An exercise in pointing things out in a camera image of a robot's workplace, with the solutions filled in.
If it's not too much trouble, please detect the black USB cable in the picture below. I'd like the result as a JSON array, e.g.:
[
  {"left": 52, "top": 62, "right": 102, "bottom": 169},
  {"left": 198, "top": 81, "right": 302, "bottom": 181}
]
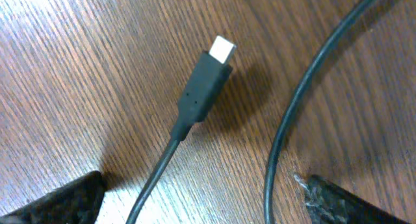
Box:
[{"left": 125, "top": 0, "right": 391, "bottom": 224}]

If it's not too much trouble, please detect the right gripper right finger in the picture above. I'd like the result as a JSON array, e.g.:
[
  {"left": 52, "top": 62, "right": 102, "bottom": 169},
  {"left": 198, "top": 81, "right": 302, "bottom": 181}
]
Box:
[{"left": 294, "top": 174, "right": 406, "bottom": 224}]

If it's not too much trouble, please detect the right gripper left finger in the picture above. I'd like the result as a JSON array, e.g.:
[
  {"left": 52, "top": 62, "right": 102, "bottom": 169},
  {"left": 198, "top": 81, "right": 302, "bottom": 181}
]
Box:
[{"left": 1, "top": 171, "right": 106, "bottom": 224}]

